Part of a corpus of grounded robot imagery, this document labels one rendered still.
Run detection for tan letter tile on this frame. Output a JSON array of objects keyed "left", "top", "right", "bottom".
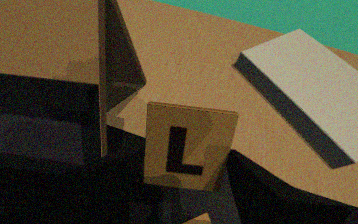
[
  {"left": 182, "top": 212, "right": 211, "bottom": 224},
  {"left": 143, "top": 101, "right": 239, "bottom": 192}
]

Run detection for beige flat rectangular slab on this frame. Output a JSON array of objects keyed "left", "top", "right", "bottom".
[{"left": 235, "top": 29, "right": 358, "bottom": 168}]

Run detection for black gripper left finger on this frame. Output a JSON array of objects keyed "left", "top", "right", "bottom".
[{"left": 0, "top": 139, "right": 145, "bottom": 224}]

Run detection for tan cardboard board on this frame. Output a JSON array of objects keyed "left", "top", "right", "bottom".
[{"left": 0, "top": 0, "right": 147, "bottom": 175}]

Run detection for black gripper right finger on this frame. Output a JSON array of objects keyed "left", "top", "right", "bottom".
[{"left": 227, "top": 149, "right": 358, "bottom": 224}]

